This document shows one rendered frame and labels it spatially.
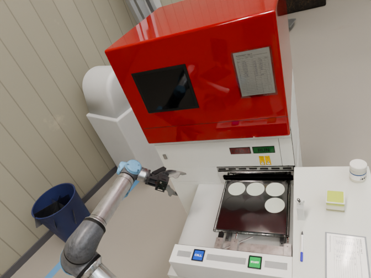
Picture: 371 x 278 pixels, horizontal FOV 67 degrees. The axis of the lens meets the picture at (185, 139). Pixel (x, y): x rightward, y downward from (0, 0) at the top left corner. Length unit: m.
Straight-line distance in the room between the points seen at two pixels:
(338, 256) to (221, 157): 0.77
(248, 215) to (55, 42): 2.61
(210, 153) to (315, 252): 0.75
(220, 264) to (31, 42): 2.67
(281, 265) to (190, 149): 0.80
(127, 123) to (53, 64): 0.99
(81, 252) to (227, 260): 0.62
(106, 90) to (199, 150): 1.43
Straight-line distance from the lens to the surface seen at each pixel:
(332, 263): 1.33
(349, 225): 1.43
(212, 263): 1.38
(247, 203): 1.61
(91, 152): 3.60
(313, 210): 1.47
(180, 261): 1.43
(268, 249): 1.46
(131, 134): 2.98
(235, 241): 1.47
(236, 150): 1.62
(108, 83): 2.84
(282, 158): 1.63
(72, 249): 1.15
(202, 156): 1.72
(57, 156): 3.39
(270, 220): 1.53
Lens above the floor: 2.12
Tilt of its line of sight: 33 degrees down
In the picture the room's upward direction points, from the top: 21 degrees counter-clockwise
